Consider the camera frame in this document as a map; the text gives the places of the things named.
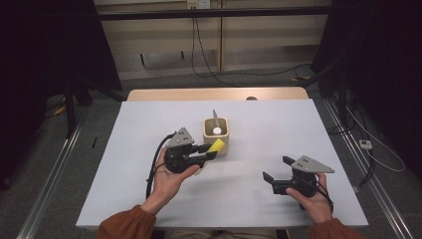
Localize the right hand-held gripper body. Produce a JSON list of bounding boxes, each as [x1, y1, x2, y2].
[[272, 154, 335, 199]]

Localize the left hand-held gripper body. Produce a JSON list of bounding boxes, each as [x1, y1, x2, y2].
[[163, 126, 209, 174]]

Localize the yellow highlighter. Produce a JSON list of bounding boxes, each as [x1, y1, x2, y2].
[[194, 137, 227, 176]]

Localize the beige square pen holder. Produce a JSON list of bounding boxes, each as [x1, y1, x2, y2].
[[202, 117, 231, 156]]

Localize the person's right hand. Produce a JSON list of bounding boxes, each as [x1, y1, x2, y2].
[[286, 172, 333, 225]]

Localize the person's left hand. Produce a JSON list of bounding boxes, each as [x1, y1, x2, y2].
[[140, 147, 202, 215]]

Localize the white table cover sheet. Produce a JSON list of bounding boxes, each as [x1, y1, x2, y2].
[[75, 98, 369, 230]]

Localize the wooden table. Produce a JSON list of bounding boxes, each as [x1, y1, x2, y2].
[[126, 87, 310, 103]]

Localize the black metal stand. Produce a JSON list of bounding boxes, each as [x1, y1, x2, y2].
[[63, 78, 127, 138]]

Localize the beige wooden cabinet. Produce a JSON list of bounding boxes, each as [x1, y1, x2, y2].
[[93, 0, 332, 81]]

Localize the black horizontal bar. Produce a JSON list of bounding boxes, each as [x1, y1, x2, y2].
[[96, 5, 332, 22]]

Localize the black curtain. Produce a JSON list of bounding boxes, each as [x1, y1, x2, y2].
[[0, 0, 122, 190], [312, 0, 422, 180]]

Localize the right hand-held gripper black cable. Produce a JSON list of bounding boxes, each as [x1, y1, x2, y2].
[[315, 180, 334, 213]]

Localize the hand-held gripper black cable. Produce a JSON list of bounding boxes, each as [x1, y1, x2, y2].
[[145, 132, 176, 200], [315, 180, 334, 213]]

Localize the left hand-held gripper black cable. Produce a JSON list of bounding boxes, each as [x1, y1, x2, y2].
[[145, 132, 176, 200]]

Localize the black floor cables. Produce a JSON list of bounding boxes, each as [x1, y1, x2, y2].
[[326, 99, 376, 188]]

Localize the aluminium floor rail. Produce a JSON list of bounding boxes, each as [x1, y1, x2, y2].
[[16, 122, 84, 239], [322, 99, 414, 239]]

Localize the white floor cable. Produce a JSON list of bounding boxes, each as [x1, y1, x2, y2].
[[346, 108, 406, 173]]

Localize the black hanging cable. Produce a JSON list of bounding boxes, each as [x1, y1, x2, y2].
[[190, 16, 313, 80], [193, 16, 238, 88]]

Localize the white wall socket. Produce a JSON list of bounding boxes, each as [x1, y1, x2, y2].
[[186, 0, 212, 10]]

